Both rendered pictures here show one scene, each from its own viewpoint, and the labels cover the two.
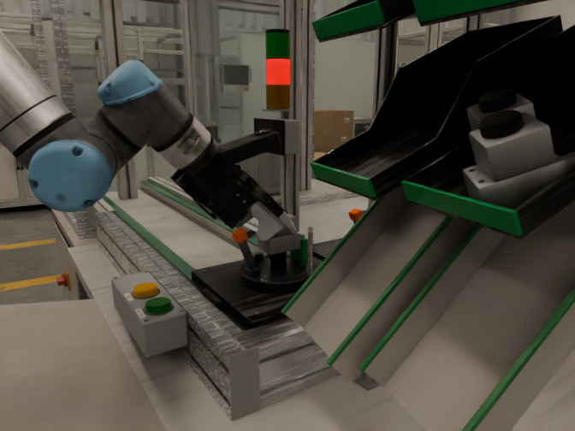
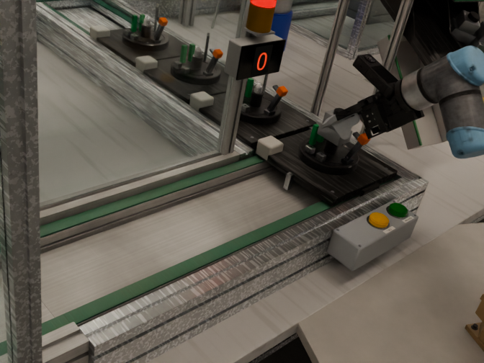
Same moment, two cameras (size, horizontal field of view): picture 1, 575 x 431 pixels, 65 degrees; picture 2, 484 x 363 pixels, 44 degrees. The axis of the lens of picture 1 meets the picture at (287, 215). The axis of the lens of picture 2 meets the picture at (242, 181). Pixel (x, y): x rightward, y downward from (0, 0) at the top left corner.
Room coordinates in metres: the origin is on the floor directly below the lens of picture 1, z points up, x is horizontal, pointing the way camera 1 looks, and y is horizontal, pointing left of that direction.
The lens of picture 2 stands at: (1.27, 1.14, 1.63)
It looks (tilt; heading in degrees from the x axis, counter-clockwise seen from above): 32 degrees down; 254
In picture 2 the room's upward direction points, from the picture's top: 12 degrees clockwise
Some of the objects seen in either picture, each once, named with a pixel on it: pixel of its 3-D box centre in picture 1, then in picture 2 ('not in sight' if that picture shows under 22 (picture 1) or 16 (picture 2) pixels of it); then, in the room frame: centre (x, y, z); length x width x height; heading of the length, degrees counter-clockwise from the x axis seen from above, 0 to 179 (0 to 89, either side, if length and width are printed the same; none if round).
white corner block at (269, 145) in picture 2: not in sight; (269, 148); (0.90, -0.01, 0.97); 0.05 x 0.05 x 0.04; 33
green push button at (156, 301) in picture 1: (158, 307); (397, 211); (0.66, 0.20, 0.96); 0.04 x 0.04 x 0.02
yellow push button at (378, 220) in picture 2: (145, 292); (378, 221); (0.72, 0.24, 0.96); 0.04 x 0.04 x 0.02
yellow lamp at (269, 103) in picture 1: (278, 97); (260, 16); (0.99, 0.02, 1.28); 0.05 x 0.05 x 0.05
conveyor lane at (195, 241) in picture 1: (222, 258); (220, 211); (1.03, 0.16, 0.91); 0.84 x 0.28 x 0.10; 33
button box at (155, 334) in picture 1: (146, 309); (374, 233); (0.72, 0.24, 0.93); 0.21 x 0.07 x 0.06; 33
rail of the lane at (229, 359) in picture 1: (151, 274); (288, 253); (0.91, 0.29, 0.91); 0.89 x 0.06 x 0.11; 33
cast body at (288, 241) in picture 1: (283, 228); (333, 122); (0.77, 0.01, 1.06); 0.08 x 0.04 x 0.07; 123
